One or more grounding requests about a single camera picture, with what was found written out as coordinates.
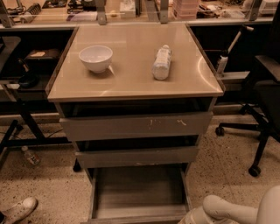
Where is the plastic bottle on floor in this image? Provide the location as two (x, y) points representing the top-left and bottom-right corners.
(21, 146), (40, 165)

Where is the grey top drawer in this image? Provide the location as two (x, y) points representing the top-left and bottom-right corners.
(59, 112), (213, 141)

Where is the long workbench shelf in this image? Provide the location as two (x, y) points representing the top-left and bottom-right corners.
(0, 0), (279, 29)

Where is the grey drawer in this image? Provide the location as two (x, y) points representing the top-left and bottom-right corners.
(81, 164), (190, 224)
(59, 112), (213, 141)
(75, 146), (199, 168)

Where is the white plastic bottle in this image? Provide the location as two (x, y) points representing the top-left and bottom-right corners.
(152, 45), (172, 81)

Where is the white handled tool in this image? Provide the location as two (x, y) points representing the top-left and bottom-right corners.
(216, 25), (254, 76)

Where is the white sneaker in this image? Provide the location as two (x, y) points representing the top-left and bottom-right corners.
(0, 197), (38, 224)

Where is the black box on shelf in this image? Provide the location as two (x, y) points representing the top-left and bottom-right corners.
(24, 48), (60, 61)

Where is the grey middle drawer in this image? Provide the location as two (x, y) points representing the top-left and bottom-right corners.
(75, 146), (199, 168)

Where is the grey bottom drawer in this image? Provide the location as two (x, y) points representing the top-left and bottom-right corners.
(81, 164), (190, 224)

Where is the pink stacked box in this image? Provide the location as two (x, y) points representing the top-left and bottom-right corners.
(172, 0), (199, 20)

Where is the grey drawer cabinet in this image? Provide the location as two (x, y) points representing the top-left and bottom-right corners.
(45, 23), (226, 173)

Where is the black office chair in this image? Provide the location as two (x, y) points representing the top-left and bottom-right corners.
(215, 4), (280, 177)

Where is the black table frame left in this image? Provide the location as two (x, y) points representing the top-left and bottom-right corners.
(0, 36), (71, 170)

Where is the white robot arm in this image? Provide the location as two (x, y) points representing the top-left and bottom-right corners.
(178, 185), (280, 224)

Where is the white ceramic bowl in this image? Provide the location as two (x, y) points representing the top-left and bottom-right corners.
(79, 45), (113, 73)

